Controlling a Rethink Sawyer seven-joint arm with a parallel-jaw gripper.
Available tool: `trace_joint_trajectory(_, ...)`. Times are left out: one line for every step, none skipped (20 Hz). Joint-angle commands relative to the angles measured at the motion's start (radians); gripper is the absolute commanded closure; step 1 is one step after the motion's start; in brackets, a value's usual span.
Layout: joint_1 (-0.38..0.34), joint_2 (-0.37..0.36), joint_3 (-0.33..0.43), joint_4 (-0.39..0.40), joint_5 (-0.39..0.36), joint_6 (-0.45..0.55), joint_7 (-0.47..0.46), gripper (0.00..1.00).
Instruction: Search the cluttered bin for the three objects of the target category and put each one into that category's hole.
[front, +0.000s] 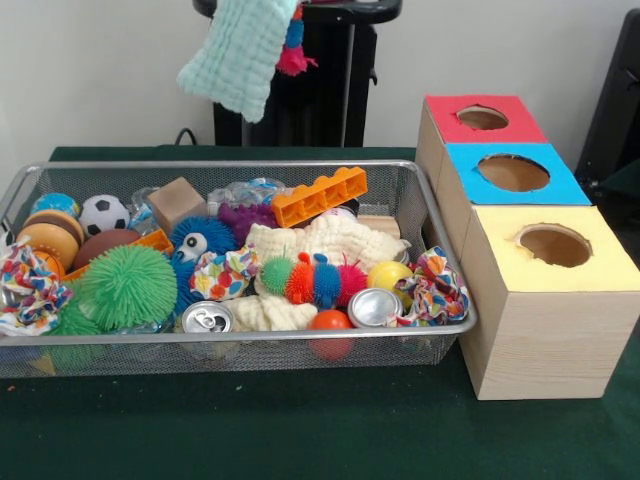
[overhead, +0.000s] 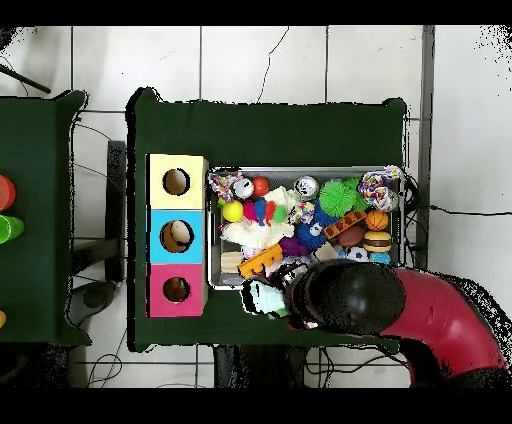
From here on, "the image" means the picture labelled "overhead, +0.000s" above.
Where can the black rod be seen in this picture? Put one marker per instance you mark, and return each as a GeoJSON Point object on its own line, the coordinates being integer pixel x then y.
{"type": "Point", "coordinates": [24, 79]}

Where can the orange plastic tray block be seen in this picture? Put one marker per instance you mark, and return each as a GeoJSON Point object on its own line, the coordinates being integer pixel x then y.
{"type": "Point", "coordinates": [260, 261]}

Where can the red-orange ball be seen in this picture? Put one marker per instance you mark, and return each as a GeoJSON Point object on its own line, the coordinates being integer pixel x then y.
{"type": "Point", "coordinates": [261, 186]}

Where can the wooden box with three holes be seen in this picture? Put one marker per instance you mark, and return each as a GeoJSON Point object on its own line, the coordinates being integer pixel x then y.
{"type": "Point", "coordinates": [196, 220]}

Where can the blue furry googly-eyed toy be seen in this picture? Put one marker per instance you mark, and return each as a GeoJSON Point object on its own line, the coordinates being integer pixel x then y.
{"type": "Point", "coordinates": [312, 232]}

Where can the orange plastic toy piece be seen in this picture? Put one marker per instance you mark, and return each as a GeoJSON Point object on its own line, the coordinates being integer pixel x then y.
{"type": "Point", "coordinates": [346, 225]}

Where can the cream waffle cloth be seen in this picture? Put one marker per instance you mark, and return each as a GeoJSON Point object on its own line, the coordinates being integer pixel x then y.
{"type": "Point", "coordinates": [256, 232]}

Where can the red round cap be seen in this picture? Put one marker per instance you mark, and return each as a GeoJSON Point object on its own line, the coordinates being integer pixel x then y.
{"type": "Point", "coordinates": [5, 193]}

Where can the green cloth table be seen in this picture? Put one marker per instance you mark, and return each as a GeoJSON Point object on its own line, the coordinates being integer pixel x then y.
{"type": "Point", "coordinates": [40, 240]}
{"type": "Point", "coordinates": [240, 136]}

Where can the small orange basketball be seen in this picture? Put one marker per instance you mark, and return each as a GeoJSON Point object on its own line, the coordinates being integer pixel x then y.
{"type": "Point", "coordinates": [377, 220]}

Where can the yellow ball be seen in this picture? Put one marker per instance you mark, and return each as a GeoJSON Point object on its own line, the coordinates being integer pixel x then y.
{"type": "Point", "coordinates": [233, 211]}

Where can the large green spiky ball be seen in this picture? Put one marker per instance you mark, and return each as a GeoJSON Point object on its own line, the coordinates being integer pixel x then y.
{"type": "Point", "coordinates": [336, 197]}

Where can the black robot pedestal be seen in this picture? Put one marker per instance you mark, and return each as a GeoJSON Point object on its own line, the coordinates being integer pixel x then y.
{"type": "Point", "coordinates": [264, 368]}

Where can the toy burger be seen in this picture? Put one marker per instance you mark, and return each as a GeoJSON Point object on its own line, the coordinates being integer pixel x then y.
{"type": "Point", "coordinates": [378, 241]}

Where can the black floor stand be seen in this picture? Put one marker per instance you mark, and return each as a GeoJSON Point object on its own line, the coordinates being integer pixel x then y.
{"type": "Point", "coordinates": [116, 200]}

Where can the green cup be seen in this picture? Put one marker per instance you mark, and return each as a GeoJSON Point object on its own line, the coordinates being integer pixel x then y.
{"type": "Point", "coordinates": [8, 228]}

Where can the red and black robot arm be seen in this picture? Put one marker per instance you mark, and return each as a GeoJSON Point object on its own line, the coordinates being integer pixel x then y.
{"type": "Point", "coordinates": [432, 320]}

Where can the mint green cloth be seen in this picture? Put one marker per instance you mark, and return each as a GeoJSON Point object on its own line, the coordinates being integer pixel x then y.
{"type": "Point", "coordinates": [266, 298]}

